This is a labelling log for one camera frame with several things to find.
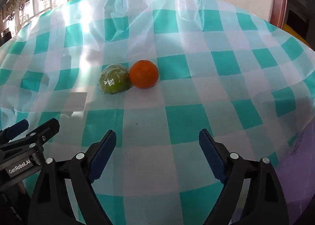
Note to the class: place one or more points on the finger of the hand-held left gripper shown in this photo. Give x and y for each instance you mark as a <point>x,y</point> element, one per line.
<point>18,126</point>
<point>48,129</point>

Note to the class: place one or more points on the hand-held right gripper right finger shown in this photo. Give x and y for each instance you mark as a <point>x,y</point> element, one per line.
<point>211,156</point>

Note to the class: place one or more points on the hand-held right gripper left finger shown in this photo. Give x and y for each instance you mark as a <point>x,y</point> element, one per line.
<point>103,158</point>

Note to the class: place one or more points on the green fruit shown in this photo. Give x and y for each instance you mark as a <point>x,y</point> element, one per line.
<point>114,79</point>

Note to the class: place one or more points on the large orange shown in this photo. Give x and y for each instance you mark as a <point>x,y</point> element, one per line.
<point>144,74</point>

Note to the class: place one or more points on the teal white checkered tablecloth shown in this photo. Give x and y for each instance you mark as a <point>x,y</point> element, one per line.
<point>196,79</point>

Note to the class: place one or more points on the purple cloth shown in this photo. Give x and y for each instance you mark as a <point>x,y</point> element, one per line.
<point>295,166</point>

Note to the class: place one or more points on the yellow object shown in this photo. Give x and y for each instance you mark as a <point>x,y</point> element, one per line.
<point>291,30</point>

